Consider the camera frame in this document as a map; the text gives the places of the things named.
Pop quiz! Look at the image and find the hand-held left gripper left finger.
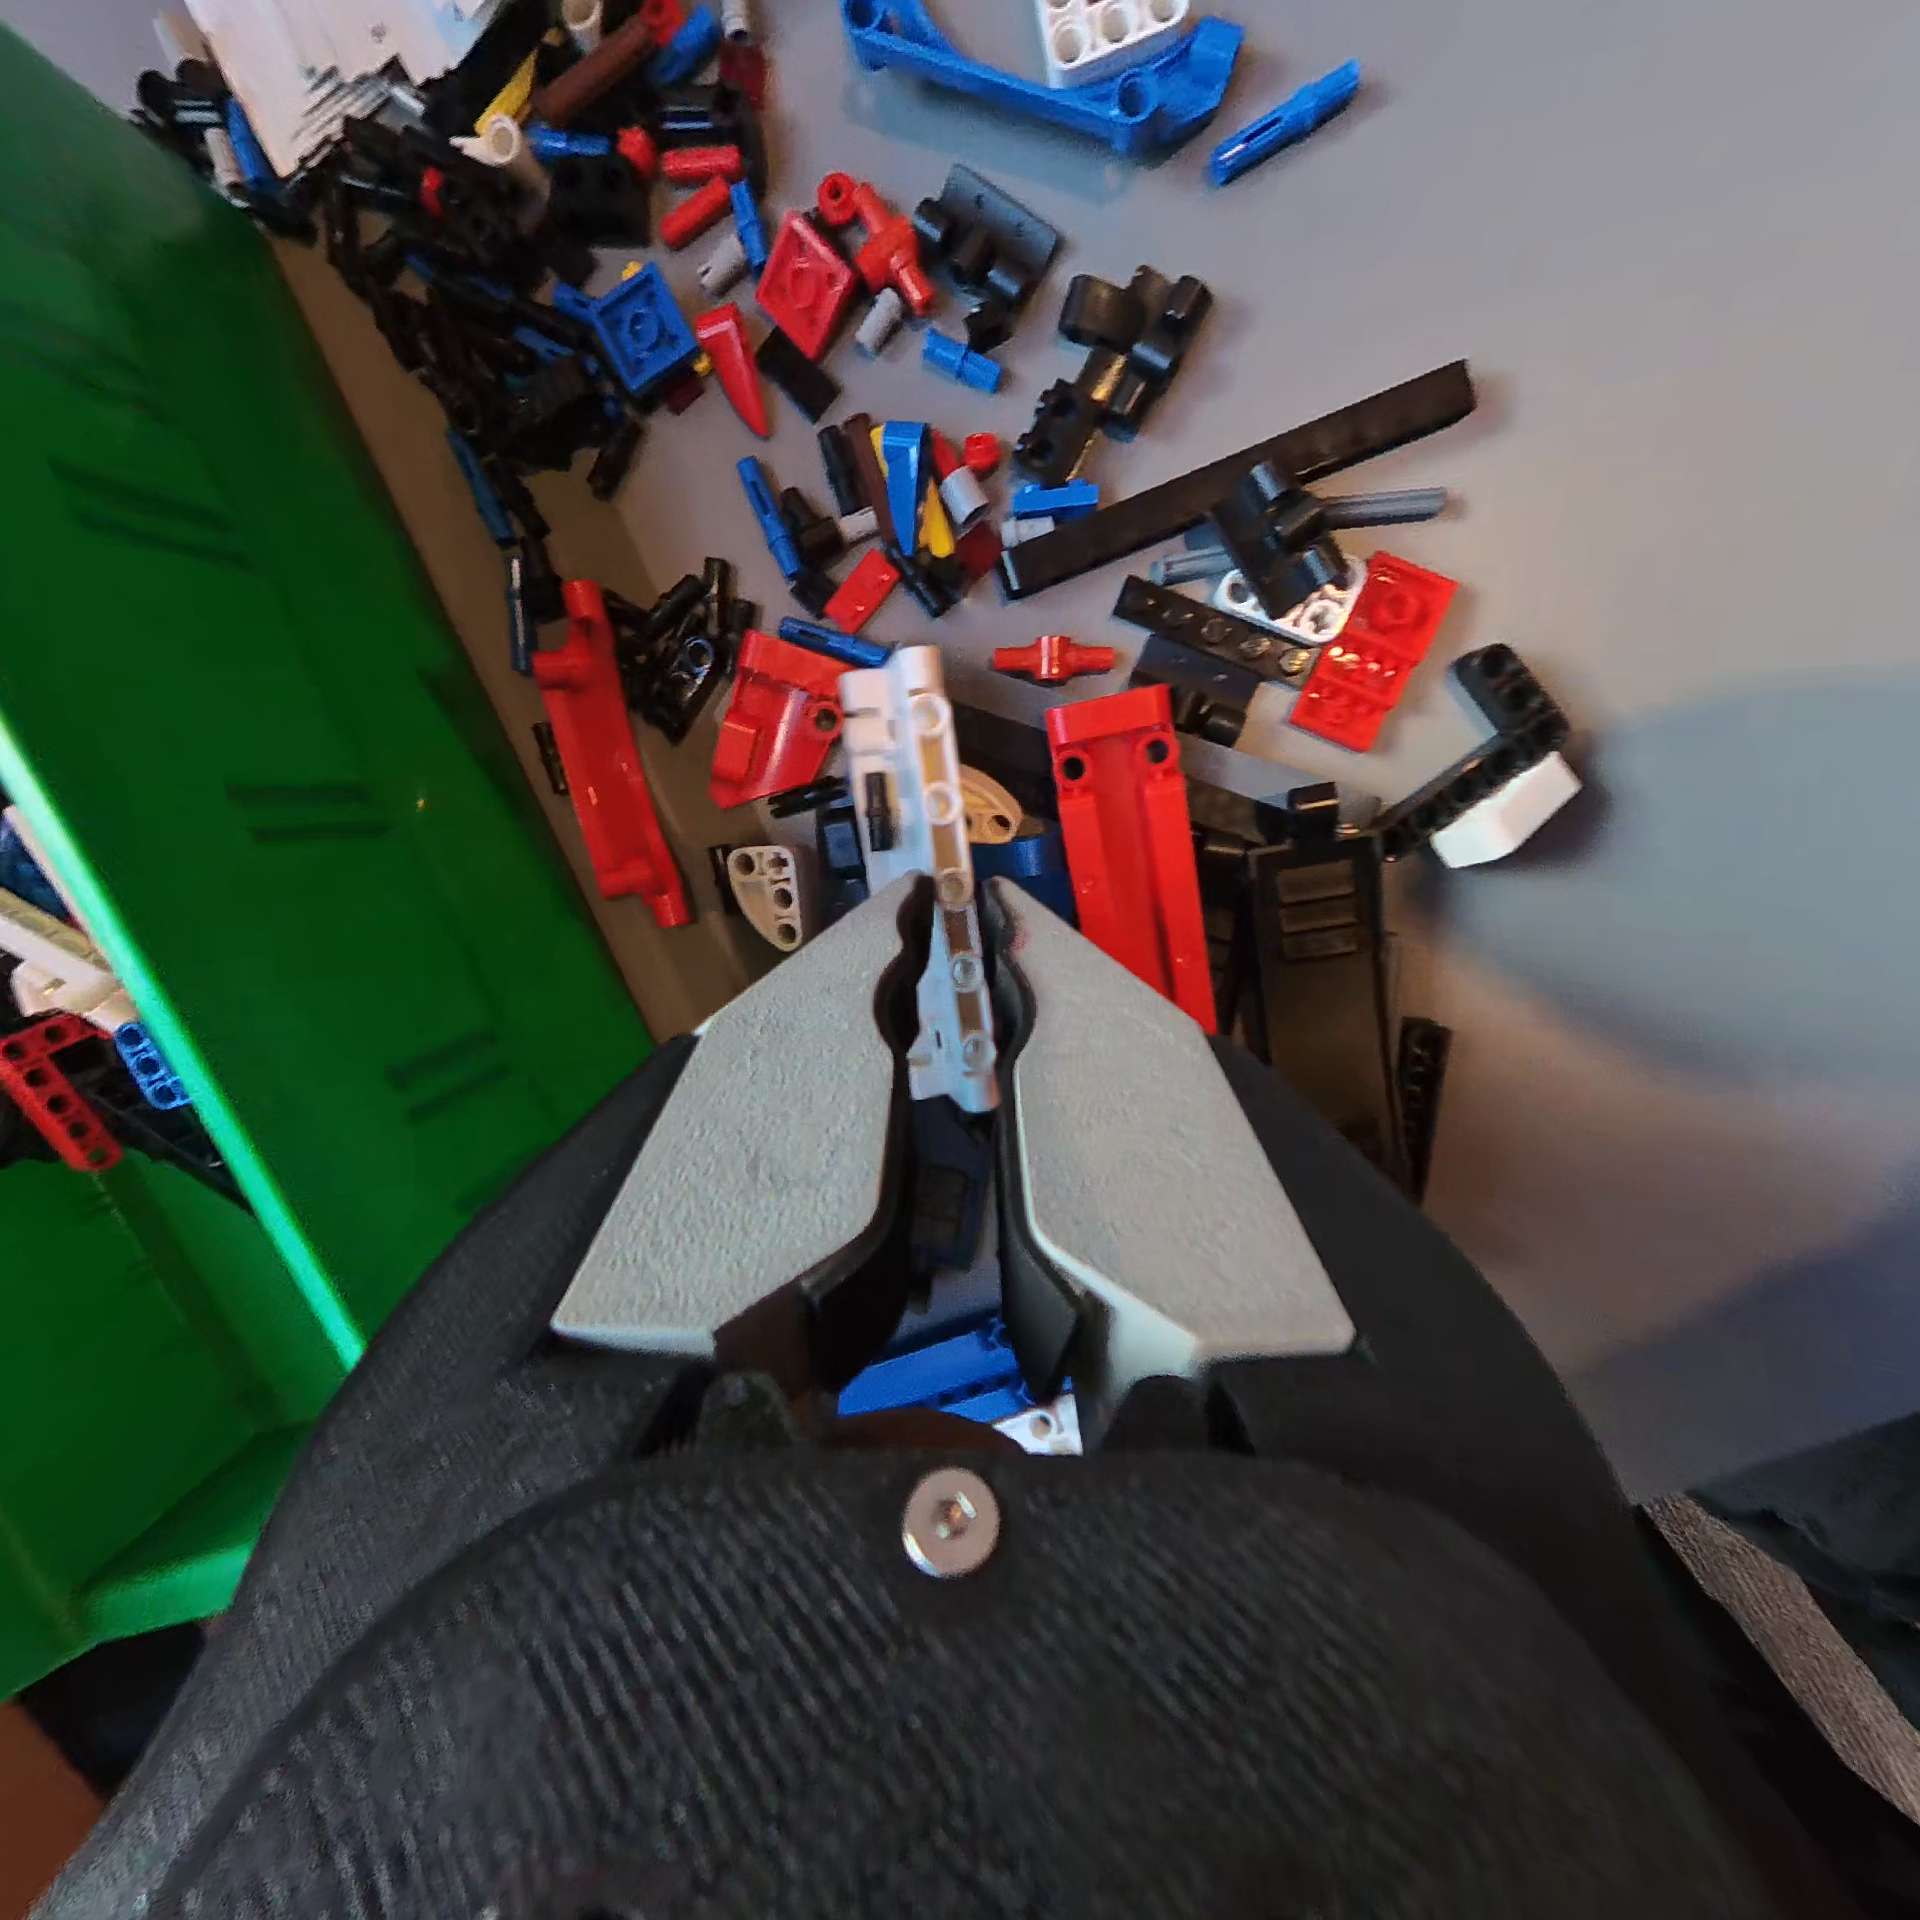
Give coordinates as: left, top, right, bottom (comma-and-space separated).
546, 874, 939, 1404

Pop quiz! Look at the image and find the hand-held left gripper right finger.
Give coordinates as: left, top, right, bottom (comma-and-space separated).
982, 874, 1359, 1413

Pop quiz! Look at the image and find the pile of toy building pieces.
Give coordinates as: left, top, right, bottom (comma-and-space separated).
0, 0, 1593, 1455

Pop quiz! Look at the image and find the white toy beam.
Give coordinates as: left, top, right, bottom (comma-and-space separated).
837, 645, 1003, 1115

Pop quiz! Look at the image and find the grey desk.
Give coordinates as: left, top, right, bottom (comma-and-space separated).
270, 0, 1920, 1501

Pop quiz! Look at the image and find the green storage bin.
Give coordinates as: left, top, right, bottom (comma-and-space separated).
0, 22, 714, 1705

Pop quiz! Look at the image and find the dark cloth with grey strap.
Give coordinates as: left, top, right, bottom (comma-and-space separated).
1642, 1476, 1920, 1920

